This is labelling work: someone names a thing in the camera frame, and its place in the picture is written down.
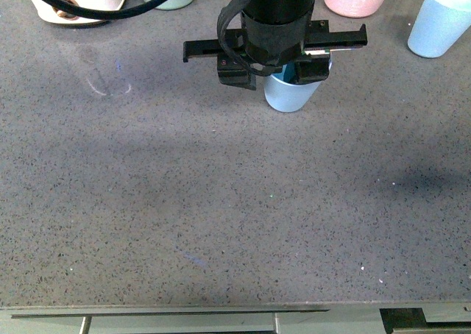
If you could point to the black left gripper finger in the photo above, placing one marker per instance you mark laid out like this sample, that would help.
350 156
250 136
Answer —
233 74

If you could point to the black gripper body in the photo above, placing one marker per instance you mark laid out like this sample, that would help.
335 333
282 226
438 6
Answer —
263 49

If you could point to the blue cup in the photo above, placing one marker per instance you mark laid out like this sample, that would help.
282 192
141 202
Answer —
439 24
283 95

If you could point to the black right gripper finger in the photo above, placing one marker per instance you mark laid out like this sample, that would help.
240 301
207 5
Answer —
310 71

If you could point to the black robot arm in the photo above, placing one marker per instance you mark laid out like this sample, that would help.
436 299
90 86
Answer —
265 12

